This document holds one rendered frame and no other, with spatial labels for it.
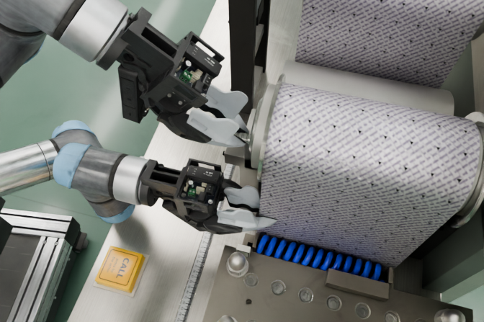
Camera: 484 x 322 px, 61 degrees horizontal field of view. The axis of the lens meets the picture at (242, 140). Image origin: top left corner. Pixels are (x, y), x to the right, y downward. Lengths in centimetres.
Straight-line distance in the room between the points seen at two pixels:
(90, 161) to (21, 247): 112
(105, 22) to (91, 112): 183
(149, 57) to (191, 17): 221
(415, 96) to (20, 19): 52
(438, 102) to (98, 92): 194
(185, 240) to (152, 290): 11
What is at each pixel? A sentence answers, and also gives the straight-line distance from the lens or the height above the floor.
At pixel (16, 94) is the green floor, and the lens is 252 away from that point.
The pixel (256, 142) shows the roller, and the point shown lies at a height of 128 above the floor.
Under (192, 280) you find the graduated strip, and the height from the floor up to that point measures 90.
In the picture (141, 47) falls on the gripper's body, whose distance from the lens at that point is 45.
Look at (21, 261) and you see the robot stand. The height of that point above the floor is 21.
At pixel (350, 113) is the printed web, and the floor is 131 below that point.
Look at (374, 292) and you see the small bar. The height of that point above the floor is 105.
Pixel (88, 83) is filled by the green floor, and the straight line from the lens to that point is 241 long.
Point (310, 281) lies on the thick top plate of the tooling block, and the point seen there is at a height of 103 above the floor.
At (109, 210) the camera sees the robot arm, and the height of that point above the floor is 103.
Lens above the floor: 170
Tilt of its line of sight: 57 degrees down
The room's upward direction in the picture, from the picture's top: straight up
